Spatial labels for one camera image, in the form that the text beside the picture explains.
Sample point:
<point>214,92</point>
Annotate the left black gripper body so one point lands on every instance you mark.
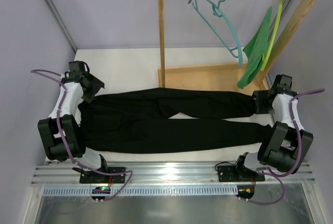
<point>93,87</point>

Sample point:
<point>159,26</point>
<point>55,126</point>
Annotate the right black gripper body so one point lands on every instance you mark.
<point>260,101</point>

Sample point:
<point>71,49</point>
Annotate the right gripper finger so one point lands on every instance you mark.
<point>264,109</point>
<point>262,95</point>

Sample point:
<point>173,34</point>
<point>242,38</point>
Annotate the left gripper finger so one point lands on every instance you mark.
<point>94,84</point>
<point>88,96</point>

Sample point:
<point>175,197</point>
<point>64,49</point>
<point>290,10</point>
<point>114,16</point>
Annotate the black trousers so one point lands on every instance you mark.
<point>163,120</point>

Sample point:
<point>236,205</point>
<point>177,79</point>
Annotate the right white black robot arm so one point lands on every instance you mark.
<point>283,151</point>

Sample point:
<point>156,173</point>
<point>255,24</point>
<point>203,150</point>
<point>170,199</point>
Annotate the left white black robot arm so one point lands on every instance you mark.
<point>61,136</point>

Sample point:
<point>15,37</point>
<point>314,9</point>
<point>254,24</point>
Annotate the lime green plastic hanger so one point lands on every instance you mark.
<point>267,55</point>

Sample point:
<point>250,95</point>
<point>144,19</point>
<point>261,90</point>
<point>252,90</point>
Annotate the wooden clothes rack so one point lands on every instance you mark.
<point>224,76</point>

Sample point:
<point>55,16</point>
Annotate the green microfibre cloth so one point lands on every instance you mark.
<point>255,50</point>

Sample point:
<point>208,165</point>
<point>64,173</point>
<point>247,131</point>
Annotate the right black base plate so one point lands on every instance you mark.
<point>231,173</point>

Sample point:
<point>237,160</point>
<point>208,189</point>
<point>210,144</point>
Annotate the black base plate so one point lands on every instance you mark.
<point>114,176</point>
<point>231,173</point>

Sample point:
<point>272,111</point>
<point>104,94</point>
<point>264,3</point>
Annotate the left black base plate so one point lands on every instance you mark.
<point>114,176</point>

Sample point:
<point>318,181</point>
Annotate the grey slotted cable duct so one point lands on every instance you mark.
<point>141,190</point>

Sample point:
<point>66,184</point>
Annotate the aluminium mounting rail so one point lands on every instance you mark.
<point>155,173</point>

